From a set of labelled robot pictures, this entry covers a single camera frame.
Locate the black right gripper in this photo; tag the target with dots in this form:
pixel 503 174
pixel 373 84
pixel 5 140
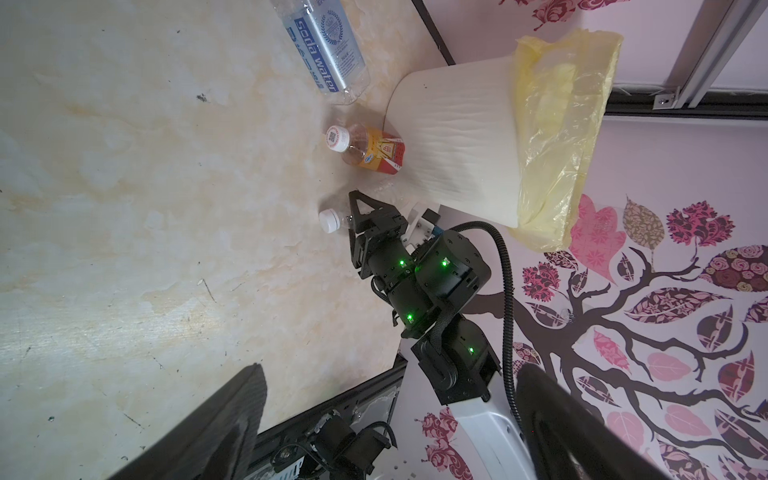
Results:
pixel 375 238

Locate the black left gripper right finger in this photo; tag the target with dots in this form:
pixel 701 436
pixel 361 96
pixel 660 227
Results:
pixel 560 434

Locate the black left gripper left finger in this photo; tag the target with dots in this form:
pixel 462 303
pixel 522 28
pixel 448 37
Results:
pixel 215 441

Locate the clear crushed bottle white cap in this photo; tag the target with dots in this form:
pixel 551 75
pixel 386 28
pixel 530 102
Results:
pixel 333 220

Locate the red yellow label bottle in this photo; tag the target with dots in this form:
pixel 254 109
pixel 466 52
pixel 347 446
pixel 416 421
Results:
pixel 366 147

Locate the clear bottle pale blue label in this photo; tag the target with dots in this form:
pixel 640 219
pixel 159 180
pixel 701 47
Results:
pixel 322 34

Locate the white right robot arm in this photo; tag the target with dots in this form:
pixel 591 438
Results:
pixel 427 290

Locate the cream bin yellow bag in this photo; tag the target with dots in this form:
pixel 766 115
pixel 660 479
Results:
pixel 510 139

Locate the black base frame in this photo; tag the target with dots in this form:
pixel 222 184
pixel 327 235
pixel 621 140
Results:
pixel 345 437

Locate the aluminium rail back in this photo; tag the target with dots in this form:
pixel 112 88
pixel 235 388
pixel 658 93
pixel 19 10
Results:
pixel 737 21

